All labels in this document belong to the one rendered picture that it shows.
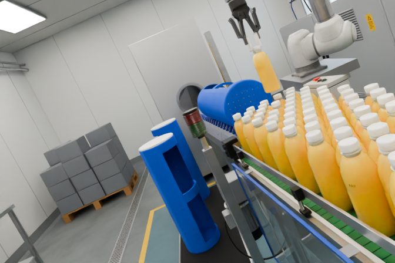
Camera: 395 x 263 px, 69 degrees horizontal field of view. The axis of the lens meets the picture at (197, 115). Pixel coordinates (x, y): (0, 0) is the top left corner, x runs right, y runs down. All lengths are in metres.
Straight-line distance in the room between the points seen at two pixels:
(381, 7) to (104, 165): 4.16
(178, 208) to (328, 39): 1.49
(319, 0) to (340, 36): 0.23
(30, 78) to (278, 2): 5.83
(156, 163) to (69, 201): 3.40
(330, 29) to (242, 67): 5.04
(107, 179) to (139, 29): 3.42
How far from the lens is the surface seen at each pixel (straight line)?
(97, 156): 4.94
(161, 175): 2.09
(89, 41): 6.97
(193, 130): 1.05
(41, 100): 7.35
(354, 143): 0.67
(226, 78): 3.01
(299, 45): 1.93
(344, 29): 1.87
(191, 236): 2.28
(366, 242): 0.76
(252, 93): 1.61
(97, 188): 5.11
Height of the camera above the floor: 1.38
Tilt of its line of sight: 8 degrees down
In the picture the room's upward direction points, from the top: 25 degrees counter-clockwise
